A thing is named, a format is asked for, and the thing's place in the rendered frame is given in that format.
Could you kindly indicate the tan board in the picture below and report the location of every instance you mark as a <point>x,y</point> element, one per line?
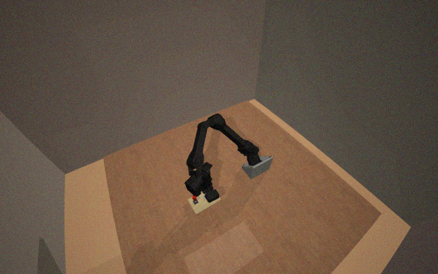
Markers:
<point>200,203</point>

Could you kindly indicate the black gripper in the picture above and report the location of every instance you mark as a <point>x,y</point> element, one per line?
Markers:
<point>210,194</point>

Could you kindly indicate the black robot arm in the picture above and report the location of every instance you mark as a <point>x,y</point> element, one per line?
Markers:
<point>195,159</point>

